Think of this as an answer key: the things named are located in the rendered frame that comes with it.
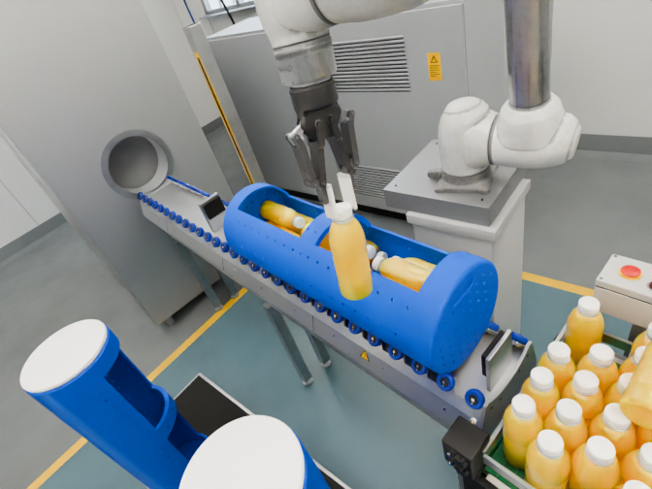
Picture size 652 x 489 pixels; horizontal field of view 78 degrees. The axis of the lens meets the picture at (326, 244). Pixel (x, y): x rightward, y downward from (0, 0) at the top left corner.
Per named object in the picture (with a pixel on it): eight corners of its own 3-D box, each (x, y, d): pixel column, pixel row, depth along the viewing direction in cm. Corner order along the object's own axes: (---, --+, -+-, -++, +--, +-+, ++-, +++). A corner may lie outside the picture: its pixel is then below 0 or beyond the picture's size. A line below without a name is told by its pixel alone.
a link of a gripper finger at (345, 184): (336, 173, 74) (339, 172, 74) (344, 207, 77) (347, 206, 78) (346, 176, 72) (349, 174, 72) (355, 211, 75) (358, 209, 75)
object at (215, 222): (229, 219, 192) (215, 192, 183) (233, 221, 189) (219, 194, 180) (211, 231, 188) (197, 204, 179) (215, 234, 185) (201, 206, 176)
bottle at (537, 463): (525, 505, 79) (528, 462, 68) (522, 467, 84) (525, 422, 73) (567, 512, 76) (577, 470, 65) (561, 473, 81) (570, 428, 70)
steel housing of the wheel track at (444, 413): (199, 217, 267) (174, 173, 247) (533, 405, 120) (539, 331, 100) (161, 243, 255) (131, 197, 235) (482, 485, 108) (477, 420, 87)
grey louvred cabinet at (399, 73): (299, 166, 433) (247, 17, 348) (505, 197, 300) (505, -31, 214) (264, 193, 406) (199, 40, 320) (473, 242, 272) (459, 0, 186)
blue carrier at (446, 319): (297, 224, 167) (269, 167, 149) (502, 312, 107) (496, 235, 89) (244, 270, 156) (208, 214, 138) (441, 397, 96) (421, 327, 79)
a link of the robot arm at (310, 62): (261, 51, 63) (273, 91, 65) (293, 46, 56) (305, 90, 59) (308, 38, 67) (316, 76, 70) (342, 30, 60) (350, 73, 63)
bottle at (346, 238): (361, 306, 82) (346, 228, 71) (334, 295, 86) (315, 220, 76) (379, 284, 86) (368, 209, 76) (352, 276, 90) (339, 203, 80)
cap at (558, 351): (552, 343, 84) (552, 338, 83) (572, 352, 81) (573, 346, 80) (543, 357, 82) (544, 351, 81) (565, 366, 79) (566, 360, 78)
